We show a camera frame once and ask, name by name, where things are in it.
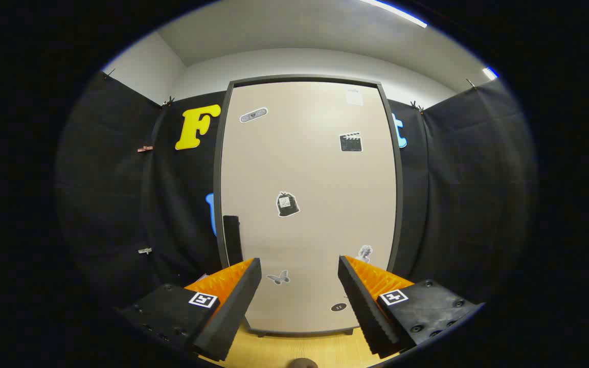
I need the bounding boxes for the black door handle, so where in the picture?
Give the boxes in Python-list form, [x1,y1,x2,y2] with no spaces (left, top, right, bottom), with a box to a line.
[222,215,244,266]

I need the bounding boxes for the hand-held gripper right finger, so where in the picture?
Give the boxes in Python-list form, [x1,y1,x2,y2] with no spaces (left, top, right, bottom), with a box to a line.
[337,255,484,359]

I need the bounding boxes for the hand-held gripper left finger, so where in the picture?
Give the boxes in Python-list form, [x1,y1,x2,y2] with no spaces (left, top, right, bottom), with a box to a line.
[116,257,263,362]

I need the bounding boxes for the grey shoe cabinet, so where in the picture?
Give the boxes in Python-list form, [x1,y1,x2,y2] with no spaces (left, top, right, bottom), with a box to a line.
[213,75,404,338]

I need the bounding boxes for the beige shoe cabinet door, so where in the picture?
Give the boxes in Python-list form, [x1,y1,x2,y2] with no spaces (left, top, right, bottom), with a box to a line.
[220,81,398,333]

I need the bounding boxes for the black backdrop cloth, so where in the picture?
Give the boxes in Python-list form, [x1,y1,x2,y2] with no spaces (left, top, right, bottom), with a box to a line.
[54,72,538,328]

